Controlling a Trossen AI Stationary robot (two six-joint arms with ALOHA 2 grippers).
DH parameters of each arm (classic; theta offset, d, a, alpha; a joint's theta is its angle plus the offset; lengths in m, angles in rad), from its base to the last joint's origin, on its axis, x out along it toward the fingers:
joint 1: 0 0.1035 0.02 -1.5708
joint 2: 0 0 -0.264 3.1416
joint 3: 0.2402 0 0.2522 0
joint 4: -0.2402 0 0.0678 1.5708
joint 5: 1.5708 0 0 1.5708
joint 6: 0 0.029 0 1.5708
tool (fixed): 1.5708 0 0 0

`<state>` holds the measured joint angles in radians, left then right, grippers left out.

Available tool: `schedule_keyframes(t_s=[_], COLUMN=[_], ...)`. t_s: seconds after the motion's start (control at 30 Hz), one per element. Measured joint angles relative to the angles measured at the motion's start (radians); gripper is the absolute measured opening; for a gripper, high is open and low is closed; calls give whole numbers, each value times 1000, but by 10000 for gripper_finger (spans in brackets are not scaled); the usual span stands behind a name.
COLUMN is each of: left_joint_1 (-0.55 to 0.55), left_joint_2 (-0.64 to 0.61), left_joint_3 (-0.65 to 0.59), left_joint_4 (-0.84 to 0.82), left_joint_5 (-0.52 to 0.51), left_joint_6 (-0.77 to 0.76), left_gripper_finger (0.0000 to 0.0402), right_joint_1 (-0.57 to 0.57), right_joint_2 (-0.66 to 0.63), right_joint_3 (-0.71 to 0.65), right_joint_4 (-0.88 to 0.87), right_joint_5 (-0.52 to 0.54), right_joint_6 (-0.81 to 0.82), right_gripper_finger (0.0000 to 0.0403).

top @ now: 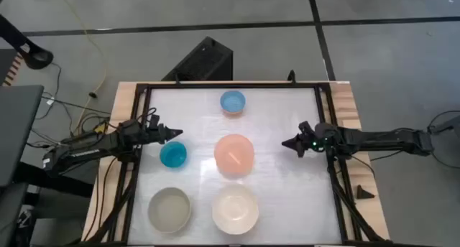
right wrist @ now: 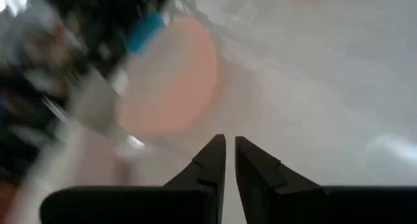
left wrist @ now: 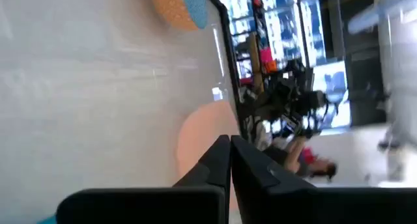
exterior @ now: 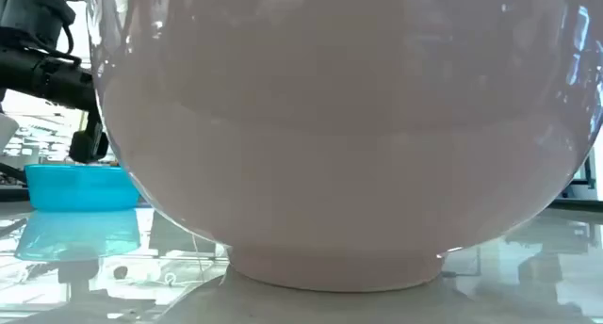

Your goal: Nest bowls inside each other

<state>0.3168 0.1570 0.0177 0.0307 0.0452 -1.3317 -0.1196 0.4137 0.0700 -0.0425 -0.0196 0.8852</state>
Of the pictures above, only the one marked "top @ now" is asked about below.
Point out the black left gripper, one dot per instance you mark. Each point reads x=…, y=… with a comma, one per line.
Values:
x=152, y=132

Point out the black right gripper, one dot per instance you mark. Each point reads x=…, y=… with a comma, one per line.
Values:
x=318, y=137

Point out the grey bowl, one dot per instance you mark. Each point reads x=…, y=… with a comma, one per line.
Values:
x=169, y=210

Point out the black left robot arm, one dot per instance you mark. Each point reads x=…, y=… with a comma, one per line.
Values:
x=82, y=150

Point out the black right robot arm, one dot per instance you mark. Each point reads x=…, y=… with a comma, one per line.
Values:
x=384, y=141

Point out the small teal bowl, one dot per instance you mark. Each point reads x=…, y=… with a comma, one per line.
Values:
x=173, y=154

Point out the peach pink bowl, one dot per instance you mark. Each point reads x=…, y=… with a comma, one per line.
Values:
x=234, y=154

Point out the small light blue bowl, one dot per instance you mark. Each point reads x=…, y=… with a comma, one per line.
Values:
x=233, y=101

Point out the black tower box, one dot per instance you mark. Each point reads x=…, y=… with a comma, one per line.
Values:
x=205, y=62

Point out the small black wedge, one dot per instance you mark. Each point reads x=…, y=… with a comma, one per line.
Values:
x=363, y=193

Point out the large pale ribbed bowl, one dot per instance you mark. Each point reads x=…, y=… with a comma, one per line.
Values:
x=235, y=209

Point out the grey desk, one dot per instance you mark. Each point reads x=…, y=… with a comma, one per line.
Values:
x=18, y=132

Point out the black chair leg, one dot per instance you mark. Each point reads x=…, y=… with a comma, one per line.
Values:
x=34, y=55

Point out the black table frame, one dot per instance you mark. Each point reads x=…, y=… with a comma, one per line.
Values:
x=233, y=85

